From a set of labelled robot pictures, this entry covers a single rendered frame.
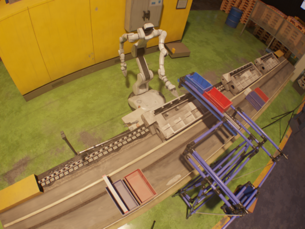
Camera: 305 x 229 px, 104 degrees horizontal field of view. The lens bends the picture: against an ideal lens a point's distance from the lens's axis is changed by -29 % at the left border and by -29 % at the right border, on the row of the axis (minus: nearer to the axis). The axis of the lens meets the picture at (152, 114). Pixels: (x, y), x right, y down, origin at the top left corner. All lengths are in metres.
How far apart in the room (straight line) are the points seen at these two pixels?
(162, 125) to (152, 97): 1.13
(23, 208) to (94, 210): 0.86
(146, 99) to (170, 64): 1.57
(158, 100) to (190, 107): 0.89
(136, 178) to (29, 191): 1.19
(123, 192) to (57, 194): 0.73
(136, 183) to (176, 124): 0.81
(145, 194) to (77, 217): 0.76
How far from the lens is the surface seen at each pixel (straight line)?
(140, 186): 1.83
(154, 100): 2.91
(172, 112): 2.09
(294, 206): 4.28
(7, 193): 2.19
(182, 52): 4.39
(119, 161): 1.89
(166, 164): 1.93
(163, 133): 1.86
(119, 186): 1.82
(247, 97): 3.08
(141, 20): 3.42
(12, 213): 2.26
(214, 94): 1.97
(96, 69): 3.82
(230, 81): 2.95
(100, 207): 1.82
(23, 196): 2.05
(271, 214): 3.69
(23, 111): 3.77
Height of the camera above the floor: 2.55
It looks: 55 degrees down
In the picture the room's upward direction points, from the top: 14 degrees clockwise
